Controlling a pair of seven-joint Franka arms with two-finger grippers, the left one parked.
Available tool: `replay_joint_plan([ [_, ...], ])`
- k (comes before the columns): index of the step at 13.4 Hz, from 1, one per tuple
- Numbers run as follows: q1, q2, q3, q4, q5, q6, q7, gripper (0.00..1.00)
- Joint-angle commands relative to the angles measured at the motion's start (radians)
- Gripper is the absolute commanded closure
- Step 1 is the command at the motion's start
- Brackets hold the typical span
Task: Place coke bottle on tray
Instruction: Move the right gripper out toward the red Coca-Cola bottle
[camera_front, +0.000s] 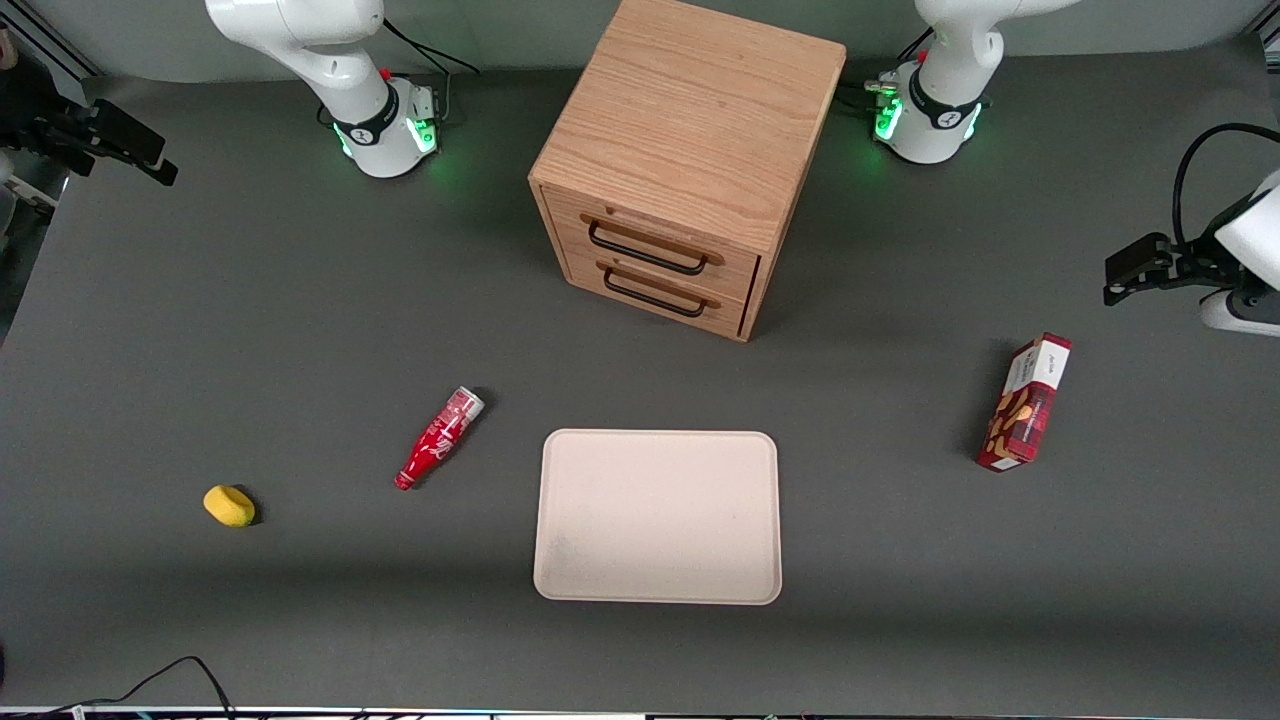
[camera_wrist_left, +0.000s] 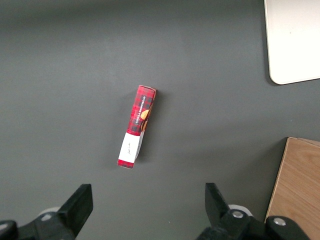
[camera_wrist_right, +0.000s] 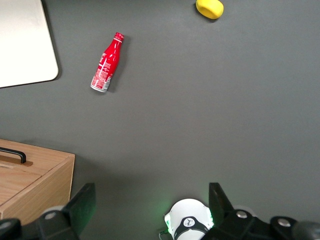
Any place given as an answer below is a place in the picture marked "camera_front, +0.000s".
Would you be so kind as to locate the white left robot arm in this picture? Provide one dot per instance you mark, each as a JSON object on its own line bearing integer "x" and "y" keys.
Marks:
{"x": 950, "y": 90}

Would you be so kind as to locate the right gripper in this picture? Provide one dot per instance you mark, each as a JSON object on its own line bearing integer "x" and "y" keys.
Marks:
{"x": 48, "y": 131}

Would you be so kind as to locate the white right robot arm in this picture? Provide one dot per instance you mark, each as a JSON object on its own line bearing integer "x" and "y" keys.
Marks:
{"x": 330, "y": 60}

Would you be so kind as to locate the wooden drawer cabinet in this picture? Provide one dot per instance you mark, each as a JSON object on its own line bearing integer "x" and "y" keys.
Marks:
{"x": 690, "y": 120}

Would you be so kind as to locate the yellow sponge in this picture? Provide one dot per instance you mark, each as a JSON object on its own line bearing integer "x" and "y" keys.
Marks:
{"x": 229, "y": 506}

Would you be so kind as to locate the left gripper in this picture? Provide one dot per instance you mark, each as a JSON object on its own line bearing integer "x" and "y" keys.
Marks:
{"x": 1187, "y": 262}

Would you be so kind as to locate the red plaid cookie box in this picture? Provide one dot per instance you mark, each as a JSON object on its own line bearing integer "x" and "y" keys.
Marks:
{"x": 1025, "y": 410}

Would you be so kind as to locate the red coke bottle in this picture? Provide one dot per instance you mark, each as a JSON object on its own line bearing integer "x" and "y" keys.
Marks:
{"x": 438, "y": 440}

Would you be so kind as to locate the beige rectangular tray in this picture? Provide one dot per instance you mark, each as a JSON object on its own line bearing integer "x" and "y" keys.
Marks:
{"x": 657, "y": 517}

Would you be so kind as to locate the aluminium frame rail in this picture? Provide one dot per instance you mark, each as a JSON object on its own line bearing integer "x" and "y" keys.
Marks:
{"x": 45, "y": 35}

